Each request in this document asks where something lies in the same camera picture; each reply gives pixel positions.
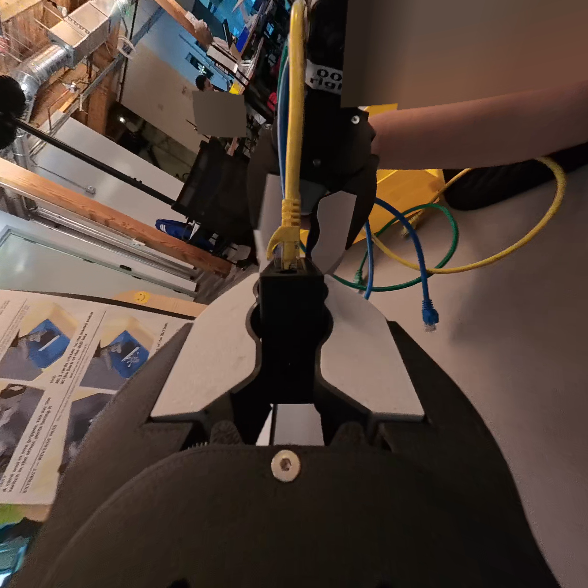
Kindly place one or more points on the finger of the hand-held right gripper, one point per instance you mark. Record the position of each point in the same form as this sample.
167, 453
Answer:
333, 229
270, 202

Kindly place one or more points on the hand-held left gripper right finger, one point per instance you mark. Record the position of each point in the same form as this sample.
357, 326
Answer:
367, 363

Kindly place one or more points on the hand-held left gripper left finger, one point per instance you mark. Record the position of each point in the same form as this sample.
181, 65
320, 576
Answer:
216, 349

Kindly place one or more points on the person's right forearm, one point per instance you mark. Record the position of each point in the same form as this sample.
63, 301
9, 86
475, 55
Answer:
459, 133

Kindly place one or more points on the black mesh crate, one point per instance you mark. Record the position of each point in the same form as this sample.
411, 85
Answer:
211, 188

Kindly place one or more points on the yellow plastic bin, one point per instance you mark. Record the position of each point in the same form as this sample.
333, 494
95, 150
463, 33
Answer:
404, 188

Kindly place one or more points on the yellow smiley sticker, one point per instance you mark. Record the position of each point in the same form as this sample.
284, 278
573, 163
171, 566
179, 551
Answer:
143, 296

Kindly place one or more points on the blue bag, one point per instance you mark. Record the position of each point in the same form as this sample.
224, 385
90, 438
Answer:
177, 229

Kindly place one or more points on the person's dark clothing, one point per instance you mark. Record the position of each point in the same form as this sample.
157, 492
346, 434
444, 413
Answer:
500, 188

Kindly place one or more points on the printed instruction poster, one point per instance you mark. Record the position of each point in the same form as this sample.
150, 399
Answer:
41, 367

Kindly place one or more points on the wooden beam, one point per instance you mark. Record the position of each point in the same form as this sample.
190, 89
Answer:
92, 206

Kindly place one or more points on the glass window panel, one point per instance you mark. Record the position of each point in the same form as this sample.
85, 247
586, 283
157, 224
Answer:
59, 257

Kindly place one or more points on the black fluffy boom microphone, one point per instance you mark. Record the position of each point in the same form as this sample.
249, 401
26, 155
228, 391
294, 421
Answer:
9, 110

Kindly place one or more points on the rectangular metal air duct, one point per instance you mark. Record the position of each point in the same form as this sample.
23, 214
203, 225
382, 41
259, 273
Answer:
82, 32

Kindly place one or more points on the round ribbed metal duct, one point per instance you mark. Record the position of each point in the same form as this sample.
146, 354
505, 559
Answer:
39, 69

